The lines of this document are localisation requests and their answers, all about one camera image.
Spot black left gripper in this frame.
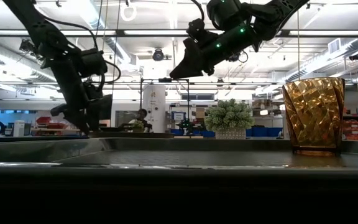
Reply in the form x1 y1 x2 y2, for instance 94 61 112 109
47 58 113 135

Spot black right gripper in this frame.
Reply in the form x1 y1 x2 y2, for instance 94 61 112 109
169 30 246 80

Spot amber faceted plastic cup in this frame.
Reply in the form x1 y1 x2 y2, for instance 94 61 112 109
282 77 346 157

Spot red storage bins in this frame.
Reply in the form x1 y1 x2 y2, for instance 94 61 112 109
35 116 67 130

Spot person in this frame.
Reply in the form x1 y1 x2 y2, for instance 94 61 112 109
128 108 153 132

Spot white cylindrical tank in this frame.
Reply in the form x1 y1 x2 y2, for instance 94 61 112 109
143 85 167 134

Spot white plastic container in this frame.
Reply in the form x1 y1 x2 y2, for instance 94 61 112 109
12 119 25 138

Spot small green potted plant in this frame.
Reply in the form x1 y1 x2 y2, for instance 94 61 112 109
204 98 256 140

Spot row of blue bins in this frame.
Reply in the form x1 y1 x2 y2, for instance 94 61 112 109
170 126 284 138

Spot ceiling-mounted black camera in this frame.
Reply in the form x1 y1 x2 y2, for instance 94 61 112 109
152 49 165 62

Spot white hanging ring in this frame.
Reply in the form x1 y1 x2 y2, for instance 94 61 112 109
119 1 138 22

